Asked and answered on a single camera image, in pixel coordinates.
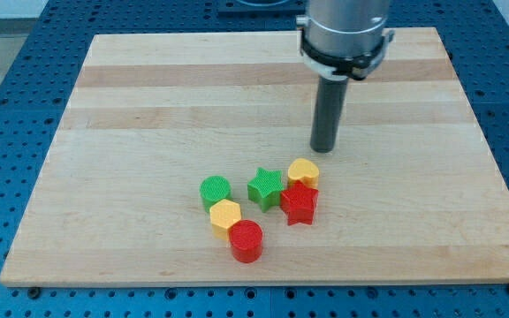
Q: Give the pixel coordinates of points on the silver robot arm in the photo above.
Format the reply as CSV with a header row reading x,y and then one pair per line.
x,y
344,39

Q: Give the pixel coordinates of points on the green star block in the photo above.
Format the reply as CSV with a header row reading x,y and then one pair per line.
x,y
265,188

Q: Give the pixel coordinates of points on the yellow heart block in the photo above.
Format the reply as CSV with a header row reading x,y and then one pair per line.
x,y
305,171

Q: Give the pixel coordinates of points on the green cylinder block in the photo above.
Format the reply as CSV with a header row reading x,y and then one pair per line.
x,y
214,189

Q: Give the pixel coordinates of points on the red star block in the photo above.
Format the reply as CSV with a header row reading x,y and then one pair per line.
x,y
299,202

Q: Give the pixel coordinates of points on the yellow hexagon block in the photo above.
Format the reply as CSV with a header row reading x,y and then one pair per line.
x,y
223,215

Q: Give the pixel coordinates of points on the red cylinder block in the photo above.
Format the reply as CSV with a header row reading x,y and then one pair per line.
x,y
246,238

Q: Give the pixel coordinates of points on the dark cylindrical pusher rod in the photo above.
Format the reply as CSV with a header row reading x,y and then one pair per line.
x,y
329,103

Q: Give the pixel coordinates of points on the wooden board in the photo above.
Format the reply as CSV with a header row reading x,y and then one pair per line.
x,y
411,193

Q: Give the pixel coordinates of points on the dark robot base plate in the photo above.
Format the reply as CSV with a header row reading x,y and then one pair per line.
x,y
264,7

